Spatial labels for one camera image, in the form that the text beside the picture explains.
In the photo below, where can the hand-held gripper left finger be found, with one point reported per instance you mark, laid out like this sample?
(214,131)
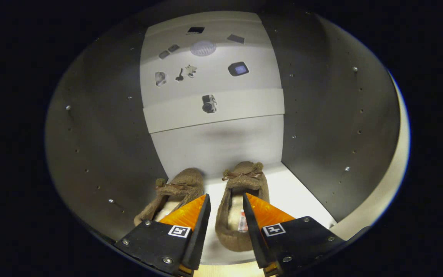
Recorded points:
(200,238)

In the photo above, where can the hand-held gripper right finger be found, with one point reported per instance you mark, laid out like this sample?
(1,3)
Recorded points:
(254,242)

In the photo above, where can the brown fuzzy shoe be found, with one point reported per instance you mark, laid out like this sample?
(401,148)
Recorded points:
(244,181)
(185,184)

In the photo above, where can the dark grey shoe cabinet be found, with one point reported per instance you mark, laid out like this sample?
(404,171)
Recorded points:
(102,134)

